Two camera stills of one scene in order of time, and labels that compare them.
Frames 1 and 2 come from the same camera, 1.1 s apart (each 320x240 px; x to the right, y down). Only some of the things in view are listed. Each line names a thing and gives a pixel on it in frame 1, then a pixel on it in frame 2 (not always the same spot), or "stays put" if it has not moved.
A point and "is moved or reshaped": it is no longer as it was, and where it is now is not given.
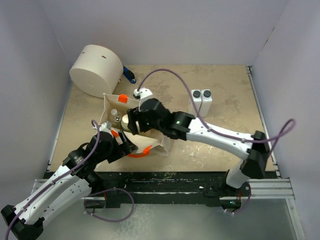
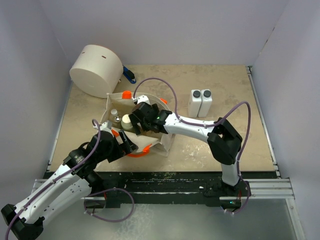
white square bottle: x=205 y=110 stays put
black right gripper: x=135 y=114 stays put
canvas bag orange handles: x=114 y=110 is moved or reshaped
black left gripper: x=121 y=149 stays put
